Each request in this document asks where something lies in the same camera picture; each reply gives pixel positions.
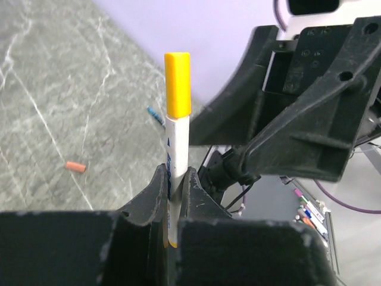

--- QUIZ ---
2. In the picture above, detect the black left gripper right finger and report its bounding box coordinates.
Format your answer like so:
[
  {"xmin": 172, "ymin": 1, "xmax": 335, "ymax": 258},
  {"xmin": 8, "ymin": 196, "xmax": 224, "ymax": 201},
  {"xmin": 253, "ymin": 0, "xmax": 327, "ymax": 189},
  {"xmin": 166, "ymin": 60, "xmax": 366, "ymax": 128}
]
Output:
[{"xmin": 177, "ymin": 168, "xmax": 337, "ymax": 285}]

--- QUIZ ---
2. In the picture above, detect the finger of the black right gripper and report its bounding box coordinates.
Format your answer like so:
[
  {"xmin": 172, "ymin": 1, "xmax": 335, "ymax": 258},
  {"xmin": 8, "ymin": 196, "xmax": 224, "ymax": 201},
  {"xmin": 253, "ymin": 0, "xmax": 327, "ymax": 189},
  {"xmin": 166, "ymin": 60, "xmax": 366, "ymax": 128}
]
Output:
[
  {"xmin": 189, "ymin": 26, "xmax": 278, "ymax": 146},
  {"xmin": 241, "ymin": 16, "xmax": 380, "ymax": 182}
]

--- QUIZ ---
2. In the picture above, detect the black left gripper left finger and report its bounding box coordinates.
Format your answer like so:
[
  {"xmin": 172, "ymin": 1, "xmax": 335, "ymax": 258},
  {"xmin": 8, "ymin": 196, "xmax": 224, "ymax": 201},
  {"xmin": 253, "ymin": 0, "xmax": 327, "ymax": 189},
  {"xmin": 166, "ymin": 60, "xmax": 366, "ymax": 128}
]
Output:
[{"xmin": 1, "ymin": 165, "xmax": 168, "ymax": 285}]

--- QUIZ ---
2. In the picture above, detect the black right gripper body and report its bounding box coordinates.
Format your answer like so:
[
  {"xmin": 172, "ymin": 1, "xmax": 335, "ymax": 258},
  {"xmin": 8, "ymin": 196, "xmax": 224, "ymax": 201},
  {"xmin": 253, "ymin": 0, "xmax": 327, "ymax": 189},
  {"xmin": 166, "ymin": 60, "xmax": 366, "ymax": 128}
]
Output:
[{"xmin": 261, "ymin": 16, "xmax": 380, "ymax": 143}]

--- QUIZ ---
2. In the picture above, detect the white pen yellow end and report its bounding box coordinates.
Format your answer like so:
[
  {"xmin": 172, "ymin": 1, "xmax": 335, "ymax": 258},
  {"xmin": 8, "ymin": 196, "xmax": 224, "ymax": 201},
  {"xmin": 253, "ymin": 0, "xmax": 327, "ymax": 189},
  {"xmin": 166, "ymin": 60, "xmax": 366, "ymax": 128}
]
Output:
[{"xmin": 165, "ymin": 115, "xmax": 189, "ymax": 248}]

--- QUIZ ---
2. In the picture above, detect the yellow pen cap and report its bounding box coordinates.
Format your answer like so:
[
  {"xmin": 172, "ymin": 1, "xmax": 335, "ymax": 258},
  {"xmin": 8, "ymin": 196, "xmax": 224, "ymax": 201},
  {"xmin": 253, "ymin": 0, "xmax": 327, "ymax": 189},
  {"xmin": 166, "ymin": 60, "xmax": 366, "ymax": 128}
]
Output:
[{"xmin": 164, "ymin": 52, "xmax": 192, "ymax": 119}]

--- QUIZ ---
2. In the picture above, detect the orange pen cap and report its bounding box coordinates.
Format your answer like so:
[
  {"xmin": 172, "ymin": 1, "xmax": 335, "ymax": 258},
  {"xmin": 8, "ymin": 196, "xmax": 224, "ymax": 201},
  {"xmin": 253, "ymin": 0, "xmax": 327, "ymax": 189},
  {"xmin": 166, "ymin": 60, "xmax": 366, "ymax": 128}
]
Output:
[{"xmin": 65, "ymin": 161, "xmax": 86, "ymax": 173}]

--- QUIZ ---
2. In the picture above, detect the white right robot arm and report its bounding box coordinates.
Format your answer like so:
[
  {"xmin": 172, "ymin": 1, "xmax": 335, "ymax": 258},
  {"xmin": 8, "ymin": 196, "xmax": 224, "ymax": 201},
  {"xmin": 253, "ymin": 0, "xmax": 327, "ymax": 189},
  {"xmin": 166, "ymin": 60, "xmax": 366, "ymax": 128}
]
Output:
[{"xmin": 190, "ymin": 1, "xmax": 380, "ymax": 187}]

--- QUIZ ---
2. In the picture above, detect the blue pen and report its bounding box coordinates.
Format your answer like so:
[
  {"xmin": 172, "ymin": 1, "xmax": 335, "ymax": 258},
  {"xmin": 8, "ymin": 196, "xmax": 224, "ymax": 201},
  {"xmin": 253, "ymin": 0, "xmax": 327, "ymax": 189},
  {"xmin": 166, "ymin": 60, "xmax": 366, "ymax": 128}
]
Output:
[{"xmin": 146, "ymin": 107, "xmax": 165, "ymax": 128}]

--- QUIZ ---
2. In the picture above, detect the pile of coloured markers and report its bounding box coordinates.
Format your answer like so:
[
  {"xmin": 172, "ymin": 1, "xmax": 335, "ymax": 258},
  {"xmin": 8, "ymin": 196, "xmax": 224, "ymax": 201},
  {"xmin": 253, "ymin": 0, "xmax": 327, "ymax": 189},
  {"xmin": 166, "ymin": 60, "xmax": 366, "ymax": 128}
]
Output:
[{"xmin": 294, "ymin": 188, "xmax": 332, "ymax": 248}]

